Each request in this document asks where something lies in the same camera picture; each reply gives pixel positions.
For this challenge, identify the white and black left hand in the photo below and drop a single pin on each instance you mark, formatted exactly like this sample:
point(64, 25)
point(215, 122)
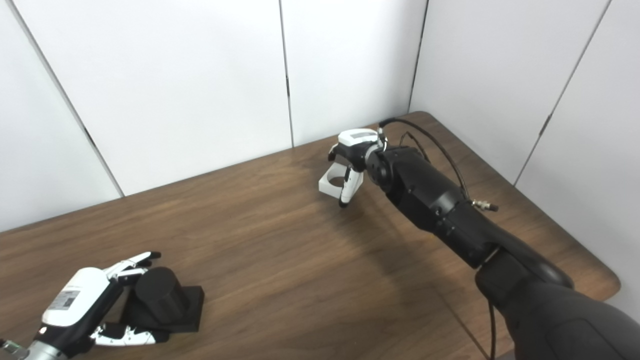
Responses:
point(80, 300)

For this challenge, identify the white and black right hand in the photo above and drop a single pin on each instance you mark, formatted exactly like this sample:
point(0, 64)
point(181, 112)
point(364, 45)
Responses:
point(357, 142)

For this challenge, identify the white square piece with hole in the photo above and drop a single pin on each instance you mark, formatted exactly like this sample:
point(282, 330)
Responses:
point(329, 187)

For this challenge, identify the black peg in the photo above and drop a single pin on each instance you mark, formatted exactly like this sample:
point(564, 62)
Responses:
point(160, 295)

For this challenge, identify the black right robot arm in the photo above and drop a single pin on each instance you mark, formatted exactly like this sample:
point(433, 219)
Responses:
point(480, 235)

